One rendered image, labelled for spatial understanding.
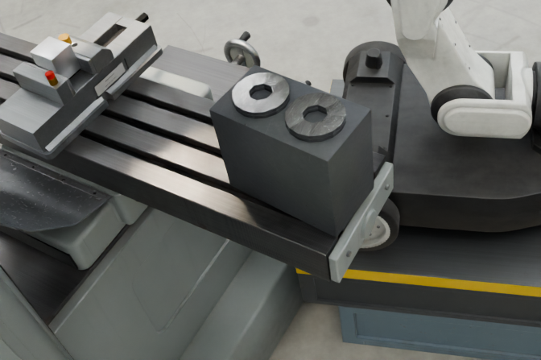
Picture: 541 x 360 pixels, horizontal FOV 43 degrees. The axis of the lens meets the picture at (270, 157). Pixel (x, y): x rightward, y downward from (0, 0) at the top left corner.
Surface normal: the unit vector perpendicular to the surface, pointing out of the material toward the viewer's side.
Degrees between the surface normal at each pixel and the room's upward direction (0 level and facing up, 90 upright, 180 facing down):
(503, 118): 90
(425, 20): 90
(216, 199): 0
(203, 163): 0
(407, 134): 0
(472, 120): 90
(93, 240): 90
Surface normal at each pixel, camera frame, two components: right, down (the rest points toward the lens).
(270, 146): -0.58, 0.65
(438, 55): -0.19, 0.75
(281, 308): 0.70, -0.03
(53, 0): -0.14, -0.66
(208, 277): 0.86, 0.29
